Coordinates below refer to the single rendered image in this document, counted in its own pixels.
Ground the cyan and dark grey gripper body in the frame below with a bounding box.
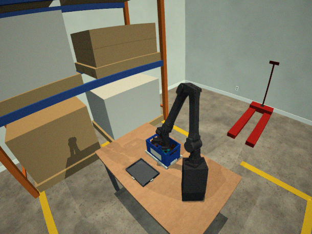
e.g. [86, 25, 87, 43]
[162, 140, 170, 150]

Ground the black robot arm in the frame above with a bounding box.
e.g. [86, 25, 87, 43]
[153, 83, 204, 168]

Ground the blue bottle crate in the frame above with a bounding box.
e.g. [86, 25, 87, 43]
[146, 134, 181, 167]

